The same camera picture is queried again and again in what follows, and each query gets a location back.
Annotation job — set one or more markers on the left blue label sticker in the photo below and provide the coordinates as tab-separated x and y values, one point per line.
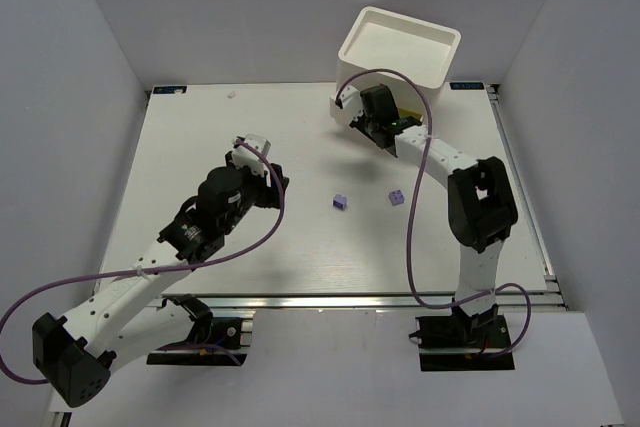
169	90

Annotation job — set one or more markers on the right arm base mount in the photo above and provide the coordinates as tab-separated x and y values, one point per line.
443	347

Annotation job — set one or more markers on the blue label sticker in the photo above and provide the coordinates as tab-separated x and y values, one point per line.
169	90
466	86

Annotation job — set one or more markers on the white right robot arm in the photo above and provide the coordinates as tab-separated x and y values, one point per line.
481	208

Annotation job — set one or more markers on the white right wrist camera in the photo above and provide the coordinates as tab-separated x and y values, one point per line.
347	107

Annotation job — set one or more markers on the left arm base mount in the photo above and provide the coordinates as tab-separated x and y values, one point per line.
217	340

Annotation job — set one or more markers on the purple lego brick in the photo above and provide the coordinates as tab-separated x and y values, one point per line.
339	202

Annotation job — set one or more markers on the white three-drawer cabinet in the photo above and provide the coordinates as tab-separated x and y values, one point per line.
410	56

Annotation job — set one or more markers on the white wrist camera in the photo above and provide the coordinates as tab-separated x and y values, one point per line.
347	107
244	153

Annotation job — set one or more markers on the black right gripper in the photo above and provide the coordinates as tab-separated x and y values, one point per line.
370	126

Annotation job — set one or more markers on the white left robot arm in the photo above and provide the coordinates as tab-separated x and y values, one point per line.
77	352

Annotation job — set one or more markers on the purple and yellow lego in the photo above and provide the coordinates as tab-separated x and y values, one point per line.
396	197

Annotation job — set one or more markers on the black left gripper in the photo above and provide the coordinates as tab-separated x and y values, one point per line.
273	190

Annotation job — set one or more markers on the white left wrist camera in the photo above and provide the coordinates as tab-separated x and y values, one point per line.
244	153

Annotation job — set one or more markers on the aluminium front rail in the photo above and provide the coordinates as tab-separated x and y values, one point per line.
510	300

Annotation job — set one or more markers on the right blue label sticker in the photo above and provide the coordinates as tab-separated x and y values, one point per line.
466	86

